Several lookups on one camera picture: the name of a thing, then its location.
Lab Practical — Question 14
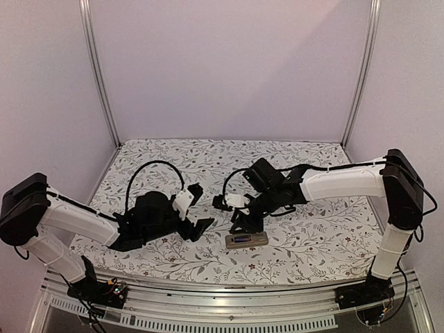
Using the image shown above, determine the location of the white remote control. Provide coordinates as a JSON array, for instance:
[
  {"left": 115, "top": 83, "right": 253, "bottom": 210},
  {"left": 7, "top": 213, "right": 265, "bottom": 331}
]
[{"left": 225, "top": 232, "right": 268, "bottom": 250}]

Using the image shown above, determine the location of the black battery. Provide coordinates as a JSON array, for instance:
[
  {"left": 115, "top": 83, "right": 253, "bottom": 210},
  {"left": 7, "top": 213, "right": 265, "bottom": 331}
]
[{"left": 232, "top": 236, "right": 251, "bottom": 243}]

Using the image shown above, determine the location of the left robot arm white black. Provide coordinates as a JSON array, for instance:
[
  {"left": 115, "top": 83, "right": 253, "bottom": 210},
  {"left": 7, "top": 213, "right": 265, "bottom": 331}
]
[{"left": 1, "top": 173, "right": 214, "bottom": 301}]

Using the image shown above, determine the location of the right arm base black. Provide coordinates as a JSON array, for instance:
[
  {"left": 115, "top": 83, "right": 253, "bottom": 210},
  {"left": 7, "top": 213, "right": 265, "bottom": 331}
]
[{"left": 334, "top": 273, "right": 395, "bottom": 309}]

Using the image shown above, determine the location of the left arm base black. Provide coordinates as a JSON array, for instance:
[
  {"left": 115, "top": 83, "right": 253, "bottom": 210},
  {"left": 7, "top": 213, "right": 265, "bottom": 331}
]
[{"left": 67, "top": 255, "right": 128, "bottom": 309}]

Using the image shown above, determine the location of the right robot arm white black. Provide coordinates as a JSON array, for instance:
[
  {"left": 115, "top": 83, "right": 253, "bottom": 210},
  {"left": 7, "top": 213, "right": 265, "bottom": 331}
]
[{"left": 222, "top": 149, "right": 438, "bottom": 302}]

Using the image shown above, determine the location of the floral patterned table mat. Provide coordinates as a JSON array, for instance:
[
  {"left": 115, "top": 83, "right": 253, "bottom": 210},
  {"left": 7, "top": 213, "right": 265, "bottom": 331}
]
[{"left": 70, "top": 139, "right": 382, "bottom": 284}]

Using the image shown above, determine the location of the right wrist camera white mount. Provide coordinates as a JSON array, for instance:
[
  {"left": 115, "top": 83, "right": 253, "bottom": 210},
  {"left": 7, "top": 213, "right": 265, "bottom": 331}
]
[{"left": 212, "top": 194, "right": 250, "bottom": 214}]

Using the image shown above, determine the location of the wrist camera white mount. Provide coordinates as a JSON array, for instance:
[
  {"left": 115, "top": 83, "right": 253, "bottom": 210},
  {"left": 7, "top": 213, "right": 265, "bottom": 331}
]
[
  {"left": 172, "top": 183, "right": 203, "bottom": 221},
  {"left": 212, "top": 194, "right": 250, "bottom": 214}
]

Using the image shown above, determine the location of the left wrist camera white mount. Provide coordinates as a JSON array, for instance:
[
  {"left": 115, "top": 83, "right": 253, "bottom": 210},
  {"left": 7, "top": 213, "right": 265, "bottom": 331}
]
[{"left": 172, "top": 183, "right": 203, "bottom": 221}]

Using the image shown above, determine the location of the right black camera cable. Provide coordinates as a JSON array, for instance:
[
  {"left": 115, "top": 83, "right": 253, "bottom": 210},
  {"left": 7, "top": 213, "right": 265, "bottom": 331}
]
[{"left": 222, "top": 169, "right": 249, "bottom": 200}]

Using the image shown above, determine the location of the black camera cable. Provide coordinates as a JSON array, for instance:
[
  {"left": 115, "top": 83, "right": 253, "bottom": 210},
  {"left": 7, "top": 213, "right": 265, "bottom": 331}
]
[
  {"left": 125, "top": 160, "right": 187, "bottom": 212},
  {"left": 222, "top": 169, "right": 249, "bottom": 200}
]

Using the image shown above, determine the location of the left black camera cable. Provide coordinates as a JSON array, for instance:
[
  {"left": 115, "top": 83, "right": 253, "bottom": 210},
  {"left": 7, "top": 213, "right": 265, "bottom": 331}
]
[{"left": 125, "top": 160, "right": 187, "bottom": 212}]

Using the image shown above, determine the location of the front aluminium rail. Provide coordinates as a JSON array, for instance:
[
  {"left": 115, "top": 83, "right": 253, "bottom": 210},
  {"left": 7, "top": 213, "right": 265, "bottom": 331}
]
[{"left": 31, "top": 270, "right": 437, "bottom": 332}]

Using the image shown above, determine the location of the right aluminium frame post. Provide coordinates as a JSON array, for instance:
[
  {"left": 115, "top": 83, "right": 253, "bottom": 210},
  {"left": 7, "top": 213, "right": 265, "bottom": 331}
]
[{"left": 341, "top": 0, "right": 381, "bottom": 151}]

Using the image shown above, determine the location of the aluminium frame post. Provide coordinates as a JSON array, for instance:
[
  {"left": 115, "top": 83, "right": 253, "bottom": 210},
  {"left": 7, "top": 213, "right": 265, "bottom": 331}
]
[
  {"left": 341, "top": 0, "right": 381, "bottom": 151},
  {"left": 78, "top": 0, "right": 121, "bottom": 149}
]

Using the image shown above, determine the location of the left aluminium frame post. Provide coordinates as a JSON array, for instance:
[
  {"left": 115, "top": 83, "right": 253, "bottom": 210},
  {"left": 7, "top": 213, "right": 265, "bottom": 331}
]
[{"left": 78, "top": 0, "right": 121, "bottom": 149}]

